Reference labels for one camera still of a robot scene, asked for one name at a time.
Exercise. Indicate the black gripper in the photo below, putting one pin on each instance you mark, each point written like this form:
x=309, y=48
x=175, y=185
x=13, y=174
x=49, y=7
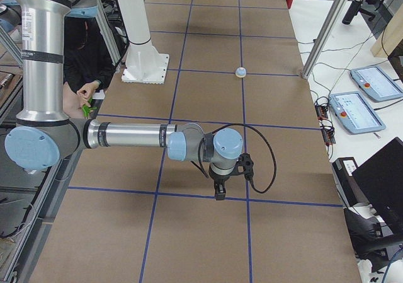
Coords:
x=220, y=180

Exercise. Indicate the light blue call bell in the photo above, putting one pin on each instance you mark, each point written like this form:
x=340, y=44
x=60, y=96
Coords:
x=241, y=72

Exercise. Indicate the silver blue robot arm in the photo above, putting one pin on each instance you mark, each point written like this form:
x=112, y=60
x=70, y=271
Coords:
x=44, y=134

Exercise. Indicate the small electronics board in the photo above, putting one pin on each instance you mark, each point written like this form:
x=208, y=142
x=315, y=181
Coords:
x=326, y=125

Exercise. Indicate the black computer box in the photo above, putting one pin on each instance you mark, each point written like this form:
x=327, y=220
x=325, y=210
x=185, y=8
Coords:
x=349, y=191

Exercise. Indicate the green handheld object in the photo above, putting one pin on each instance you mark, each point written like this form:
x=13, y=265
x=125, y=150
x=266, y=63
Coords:
x=88, y=109

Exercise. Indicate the near teach pendant tablet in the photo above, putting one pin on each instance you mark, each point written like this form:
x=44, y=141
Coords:
x=354, y=113

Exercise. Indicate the teach pendant tablet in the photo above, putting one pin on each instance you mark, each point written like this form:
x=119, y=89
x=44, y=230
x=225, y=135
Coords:
x=354, y=113
x=376, y=83

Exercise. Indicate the black laptop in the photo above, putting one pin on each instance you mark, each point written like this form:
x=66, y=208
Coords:
x=380, y=180

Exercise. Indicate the seated person in black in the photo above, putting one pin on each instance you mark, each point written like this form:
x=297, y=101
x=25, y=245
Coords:
x=87, y=65

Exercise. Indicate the far teach pendant tablet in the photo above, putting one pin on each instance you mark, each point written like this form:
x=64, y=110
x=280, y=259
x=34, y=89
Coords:
x=376, y=83

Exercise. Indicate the black water bottle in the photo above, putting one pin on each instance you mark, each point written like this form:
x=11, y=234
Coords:
x=352, y=11

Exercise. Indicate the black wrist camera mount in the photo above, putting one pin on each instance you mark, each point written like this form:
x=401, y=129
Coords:
x=244, y=166

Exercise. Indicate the white camera stand pedestal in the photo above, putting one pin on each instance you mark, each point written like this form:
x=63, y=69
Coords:
x=143, y=63

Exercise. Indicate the aluminium frame post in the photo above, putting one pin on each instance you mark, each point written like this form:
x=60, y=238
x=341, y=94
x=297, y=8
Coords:
x=326, y=29

